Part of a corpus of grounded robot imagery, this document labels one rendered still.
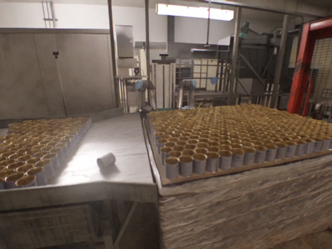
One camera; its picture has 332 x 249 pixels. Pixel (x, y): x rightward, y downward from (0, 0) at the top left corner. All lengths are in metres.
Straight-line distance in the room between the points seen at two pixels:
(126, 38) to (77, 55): 0.95
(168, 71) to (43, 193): 2.09
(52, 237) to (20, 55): 3.25
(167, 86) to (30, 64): 2.49
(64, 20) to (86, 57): 6.38
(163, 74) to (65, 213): 2.05
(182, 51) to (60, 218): 3.58
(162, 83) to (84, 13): 7.54
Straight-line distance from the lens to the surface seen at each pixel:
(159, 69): 2.44
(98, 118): 1.89
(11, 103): 4.00
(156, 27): 9.28
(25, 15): 10.36
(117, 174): 0.88
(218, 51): 4.22
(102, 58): 3.33
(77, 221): 0.90
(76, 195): 0.77
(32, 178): 0.91
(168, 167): 0.73
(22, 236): 1.04
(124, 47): 3.06
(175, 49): 3.82
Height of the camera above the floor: 1.56
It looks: 17 degrees down
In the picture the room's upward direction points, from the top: straight up
